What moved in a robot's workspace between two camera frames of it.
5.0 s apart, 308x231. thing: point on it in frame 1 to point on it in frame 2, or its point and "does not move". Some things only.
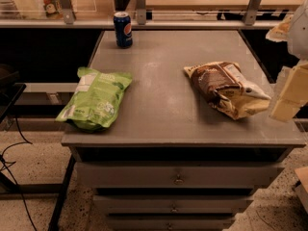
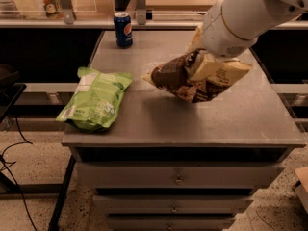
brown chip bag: x=223 y=86 to x=173 y=78
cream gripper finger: x=293 y=91 to x=206 y=67
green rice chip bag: x=95 y=99 does not move
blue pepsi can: x=123 y=31 does not move
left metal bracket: x=65 y=4 does not move
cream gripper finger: x=280 y=32 to x=196 y=42
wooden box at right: x=302 y=187 does not move
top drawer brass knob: x=178 y=181 does not move
